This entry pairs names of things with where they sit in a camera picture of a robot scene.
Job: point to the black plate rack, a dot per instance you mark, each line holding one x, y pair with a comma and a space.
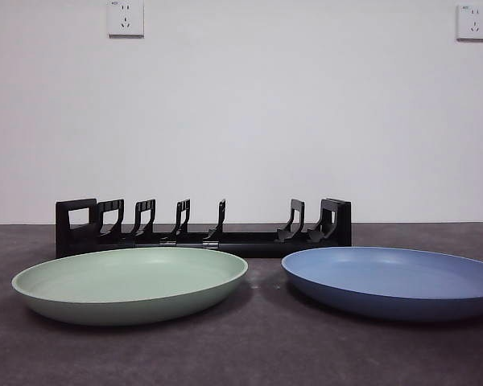
62, 241

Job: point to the blue round plate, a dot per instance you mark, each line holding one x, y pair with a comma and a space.
390, 281

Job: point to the green round plate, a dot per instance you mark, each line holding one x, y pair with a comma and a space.
129, 277

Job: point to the white wall socket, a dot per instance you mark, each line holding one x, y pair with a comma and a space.
125, 18
473, 22

